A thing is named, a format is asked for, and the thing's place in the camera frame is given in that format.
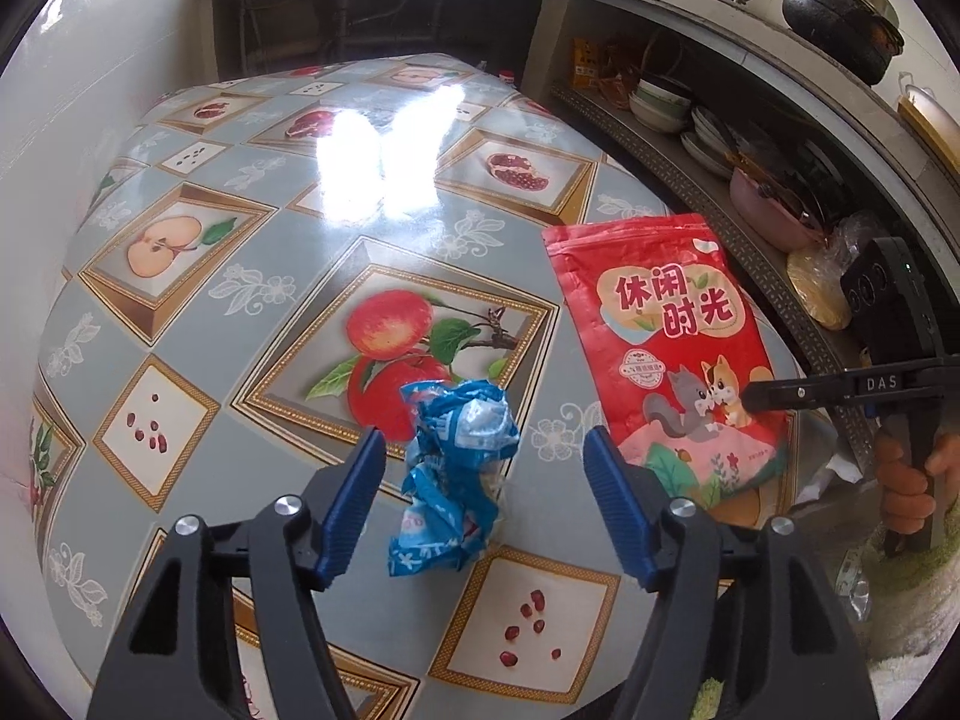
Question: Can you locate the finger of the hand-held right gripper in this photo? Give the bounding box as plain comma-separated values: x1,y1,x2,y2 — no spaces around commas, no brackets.
741,369,850,415

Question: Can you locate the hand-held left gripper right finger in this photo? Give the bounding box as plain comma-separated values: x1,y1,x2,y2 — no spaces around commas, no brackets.
583,426,878,720

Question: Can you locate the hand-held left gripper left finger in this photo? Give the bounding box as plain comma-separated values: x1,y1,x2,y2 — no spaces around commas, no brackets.
86,426,387,720

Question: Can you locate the blue wrapper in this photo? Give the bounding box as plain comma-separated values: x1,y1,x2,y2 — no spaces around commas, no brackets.
386,379,520,578

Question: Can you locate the red snack pouch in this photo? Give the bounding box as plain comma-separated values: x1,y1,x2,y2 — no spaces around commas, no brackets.
541,214,790,511

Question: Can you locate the person's right hand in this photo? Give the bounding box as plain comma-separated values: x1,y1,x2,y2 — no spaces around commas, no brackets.
874,426,960,541

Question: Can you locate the plastic bag of yellow food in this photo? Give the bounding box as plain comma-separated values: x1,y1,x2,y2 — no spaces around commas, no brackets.
786,210,886,331

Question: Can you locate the pink basin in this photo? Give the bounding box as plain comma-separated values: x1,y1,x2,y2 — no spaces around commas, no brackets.
731,165,826,252

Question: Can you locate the wooden board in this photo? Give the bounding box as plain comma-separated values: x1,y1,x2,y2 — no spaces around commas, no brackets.
898,97,960,175

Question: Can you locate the fruit print tablecloth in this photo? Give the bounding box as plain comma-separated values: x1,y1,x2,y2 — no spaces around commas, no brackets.
30,52,826,706

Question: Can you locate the silver lidded pan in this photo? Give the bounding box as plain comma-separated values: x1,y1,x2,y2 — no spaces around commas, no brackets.
896,71,960,136

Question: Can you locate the stack of plates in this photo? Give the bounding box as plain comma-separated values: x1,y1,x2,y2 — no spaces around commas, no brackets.
679,105,734,177

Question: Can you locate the black cooking pot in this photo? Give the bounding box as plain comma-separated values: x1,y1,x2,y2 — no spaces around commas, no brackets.
782,0,905,85

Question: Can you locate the concrete kitchen counter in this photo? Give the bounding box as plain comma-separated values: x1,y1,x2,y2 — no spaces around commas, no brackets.
196,0,960,421

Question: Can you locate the orange food packet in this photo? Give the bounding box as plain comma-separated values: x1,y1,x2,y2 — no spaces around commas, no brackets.
574,37,605,91

